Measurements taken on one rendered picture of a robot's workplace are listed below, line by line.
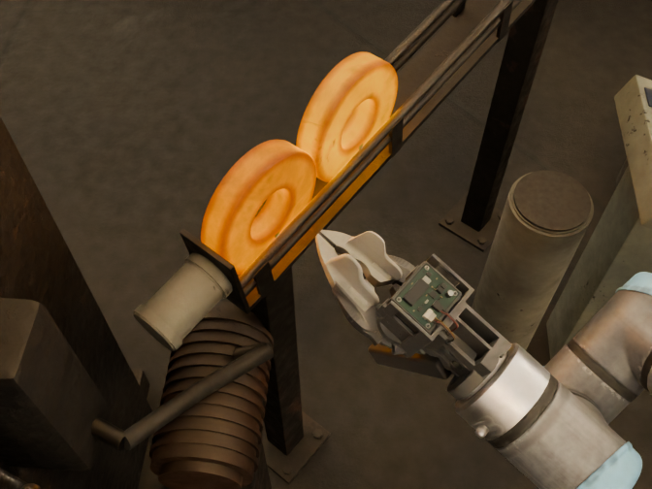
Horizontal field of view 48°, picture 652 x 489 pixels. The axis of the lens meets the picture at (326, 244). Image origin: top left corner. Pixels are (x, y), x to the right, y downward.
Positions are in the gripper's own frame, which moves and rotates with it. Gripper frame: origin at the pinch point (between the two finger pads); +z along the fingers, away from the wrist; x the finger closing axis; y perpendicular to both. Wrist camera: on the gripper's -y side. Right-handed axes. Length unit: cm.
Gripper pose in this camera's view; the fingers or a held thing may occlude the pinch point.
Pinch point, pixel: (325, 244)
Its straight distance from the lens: 74.9
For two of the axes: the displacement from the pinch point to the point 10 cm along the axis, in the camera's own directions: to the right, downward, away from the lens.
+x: -6.3, 6.4, -4.4
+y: 2.4, -3.8, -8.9
